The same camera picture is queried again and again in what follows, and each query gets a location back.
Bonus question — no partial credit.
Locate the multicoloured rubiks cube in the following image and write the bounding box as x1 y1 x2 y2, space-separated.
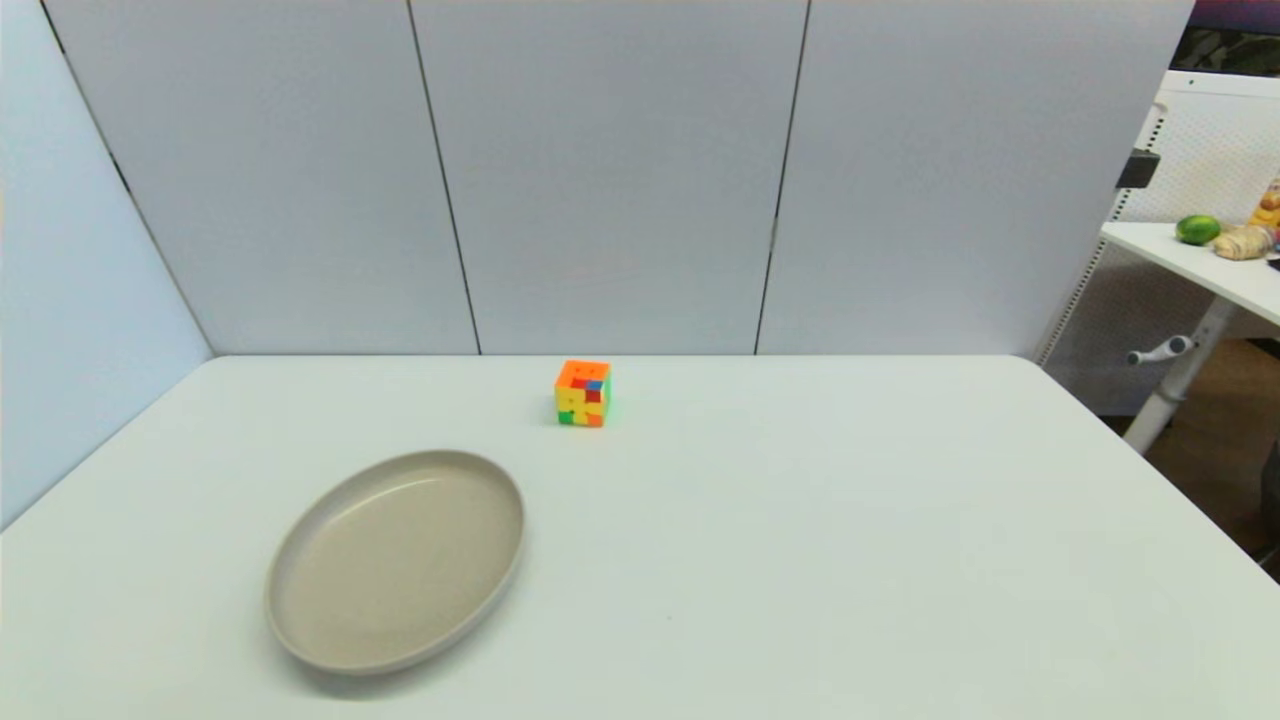
554 360 613 429

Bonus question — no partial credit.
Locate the beige oval plate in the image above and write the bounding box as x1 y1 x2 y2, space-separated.
264 449 527 677

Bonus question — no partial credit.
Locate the black panel clamp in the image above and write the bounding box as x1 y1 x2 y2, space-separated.
1116 149 1162 191

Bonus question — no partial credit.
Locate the white table leg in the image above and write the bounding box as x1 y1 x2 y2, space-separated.
1122 296 1240 456

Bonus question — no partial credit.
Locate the white side table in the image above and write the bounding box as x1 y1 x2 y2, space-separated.
1101 221 1280 328

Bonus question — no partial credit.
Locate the white perforated panel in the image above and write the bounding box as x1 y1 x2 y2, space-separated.
1036 70 1280 417

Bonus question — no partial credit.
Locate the ginger root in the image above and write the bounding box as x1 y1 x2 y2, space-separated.
1213 225 1277 262

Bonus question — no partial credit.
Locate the grey table crank handle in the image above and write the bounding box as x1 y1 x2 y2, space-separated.
1127 336 1197 367

